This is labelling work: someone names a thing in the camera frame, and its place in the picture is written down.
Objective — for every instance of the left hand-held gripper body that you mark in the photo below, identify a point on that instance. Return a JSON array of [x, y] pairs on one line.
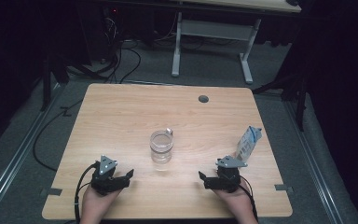
[[103, 183]]

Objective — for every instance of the white-framed desk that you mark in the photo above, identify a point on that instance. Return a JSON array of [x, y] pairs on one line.
[[214, 29]]

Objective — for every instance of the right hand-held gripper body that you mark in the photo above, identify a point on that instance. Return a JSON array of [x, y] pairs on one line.
[[228, 180]]

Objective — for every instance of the clear glass jar with lid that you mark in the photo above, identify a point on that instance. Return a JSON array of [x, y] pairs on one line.
[[161, 149]]

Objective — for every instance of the person's right hand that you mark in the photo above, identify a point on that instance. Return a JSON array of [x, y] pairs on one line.
[[239, 203]]

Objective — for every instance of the person's left hand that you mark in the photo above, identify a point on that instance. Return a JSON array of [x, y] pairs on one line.
[[94, 205]]

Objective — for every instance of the white and blue pouch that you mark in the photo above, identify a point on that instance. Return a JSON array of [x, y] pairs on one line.
[[247, 144]]

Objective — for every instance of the dark device with red light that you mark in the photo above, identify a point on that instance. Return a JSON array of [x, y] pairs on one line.
[[113, 12]]

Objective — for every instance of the metal floor rail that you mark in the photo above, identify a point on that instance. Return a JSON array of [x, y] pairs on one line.
[[313, 161], [15, 158]]

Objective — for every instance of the dark round table grommet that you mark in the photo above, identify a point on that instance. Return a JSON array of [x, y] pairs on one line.
[[203, 99]]

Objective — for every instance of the black metal stand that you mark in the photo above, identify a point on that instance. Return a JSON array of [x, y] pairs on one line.
[[300, 102], [46, 87]]

